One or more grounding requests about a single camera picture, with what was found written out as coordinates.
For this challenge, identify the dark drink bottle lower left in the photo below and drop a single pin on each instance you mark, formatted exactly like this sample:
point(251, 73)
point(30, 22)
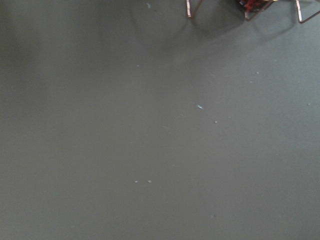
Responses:
point(252, 5)

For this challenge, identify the copper wire bottle rack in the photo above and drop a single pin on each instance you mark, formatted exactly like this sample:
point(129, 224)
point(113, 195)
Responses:
point(248, 16)

